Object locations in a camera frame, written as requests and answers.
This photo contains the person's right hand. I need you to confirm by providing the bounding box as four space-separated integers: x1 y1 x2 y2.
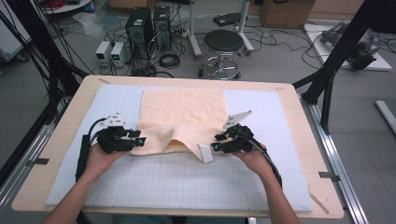
232 146 274 179

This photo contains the person's left hand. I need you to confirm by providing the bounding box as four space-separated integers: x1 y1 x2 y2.
84 143 129 180

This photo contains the white stand leg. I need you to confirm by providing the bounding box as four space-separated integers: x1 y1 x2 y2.
186 0 204 60
235 0 255 55

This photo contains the clear plastic bag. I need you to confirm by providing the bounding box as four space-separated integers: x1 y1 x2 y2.
73 12 105 36

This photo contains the coiled black cable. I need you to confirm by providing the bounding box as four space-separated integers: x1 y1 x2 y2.
158 53 181 70

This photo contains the thin wooden stick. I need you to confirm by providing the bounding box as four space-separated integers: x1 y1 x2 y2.
308 191 330 216

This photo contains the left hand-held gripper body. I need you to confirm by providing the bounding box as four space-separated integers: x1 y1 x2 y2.
96 113 136 154

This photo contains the white floor board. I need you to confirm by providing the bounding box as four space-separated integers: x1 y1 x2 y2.
303 22 392 72

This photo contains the white power supply unit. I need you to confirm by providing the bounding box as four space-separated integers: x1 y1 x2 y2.
94 40 113 63
110 41 130 68

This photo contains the cardboard box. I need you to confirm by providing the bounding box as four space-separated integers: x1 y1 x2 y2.
260 0 316 30

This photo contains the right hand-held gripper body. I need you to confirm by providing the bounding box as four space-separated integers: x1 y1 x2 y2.
222 109 255 153

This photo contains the grey machine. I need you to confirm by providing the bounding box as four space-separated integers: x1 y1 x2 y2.
320 21 381 71

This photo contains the slim black computer tower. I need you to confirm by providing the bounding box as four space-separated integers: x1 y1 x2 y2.
152 4 173 50

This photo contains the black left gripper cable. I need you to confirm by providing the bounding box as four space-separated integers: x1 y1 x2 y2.
75 117 108 183

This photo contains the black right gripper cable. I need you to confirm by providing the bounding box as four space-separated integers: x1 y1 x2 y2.
239 130 284 189

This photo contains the black metal frame with cables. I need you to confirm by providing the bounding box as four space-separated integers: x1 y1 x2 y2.
0 0 90 124

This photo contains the cream towel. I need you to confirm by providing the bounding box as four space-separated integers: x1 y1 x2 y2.
130 88 232 164

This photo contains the black round stool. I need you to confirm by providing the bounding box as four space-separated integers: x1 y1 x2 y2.
199 29 246 80

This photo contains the aluminium rail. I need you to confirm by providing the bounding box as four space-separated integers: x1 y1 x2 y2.
0 124 56 214
300 95 370 224

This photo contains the large black computer tower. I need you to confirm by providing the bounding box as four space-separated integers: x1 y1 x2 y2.
125 7 155 60

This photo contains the white grid mat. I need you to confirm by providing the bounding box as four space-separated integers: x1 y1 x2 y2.
45 83 315 213

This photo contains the white tube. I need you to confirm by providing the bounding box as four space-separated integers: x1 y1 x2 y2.
375 100 396 136

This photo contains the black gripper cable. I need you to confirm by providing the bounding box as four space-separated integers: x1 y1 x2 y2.
75 117 108 183
239 130 284 189

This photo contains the black flat device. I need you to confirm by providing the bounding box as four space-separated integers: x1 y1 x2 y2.
213 12 248 28

